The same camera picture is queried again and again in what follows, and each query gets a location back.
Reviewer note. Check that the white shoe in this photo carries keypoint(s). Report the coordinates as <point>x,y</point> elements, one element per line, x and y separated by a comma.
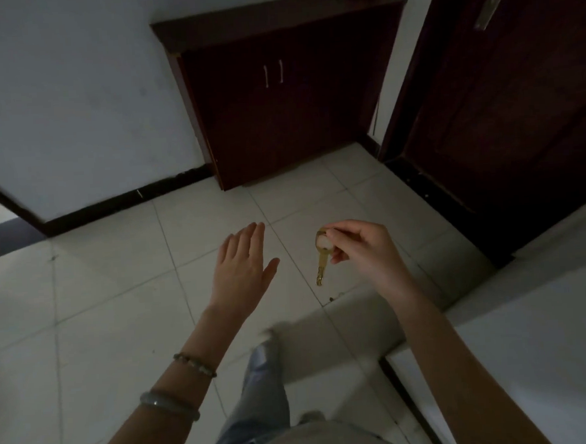
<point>311,417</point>

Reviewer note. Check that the pale jade bangle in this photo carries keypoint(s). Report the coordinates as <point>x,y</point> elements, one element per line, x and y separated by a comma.
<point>168,404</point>

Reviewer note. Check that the dark wooden door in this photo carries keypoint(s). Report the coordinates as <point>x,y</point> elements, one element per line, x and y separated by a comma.
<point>504,117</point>

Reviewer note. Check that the person's right hand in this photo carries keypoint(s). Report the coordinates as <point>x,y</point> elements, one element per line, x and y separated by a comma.
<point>374,259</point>

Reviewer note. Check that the person's left forearm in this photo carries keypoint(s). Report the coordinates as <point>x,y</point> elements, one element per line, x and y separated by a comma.
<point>191,344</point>

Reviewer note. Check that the person's left hand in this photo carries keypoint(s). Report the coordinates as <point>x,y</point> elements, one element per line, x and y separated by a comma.
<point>242,277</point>

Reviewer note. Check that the dark wooden cabinet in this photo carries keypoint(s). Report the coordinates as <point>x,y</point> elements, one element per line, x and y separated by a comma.
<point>286,115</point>

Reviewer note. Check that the light blue jeans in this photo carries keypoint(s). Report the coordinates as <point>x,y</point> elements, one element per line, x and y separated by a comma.
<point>259,395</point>

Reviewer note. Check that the person's right forearm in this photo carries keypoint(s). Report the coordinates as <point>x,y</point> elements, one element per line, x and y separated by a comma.
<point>455,368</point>

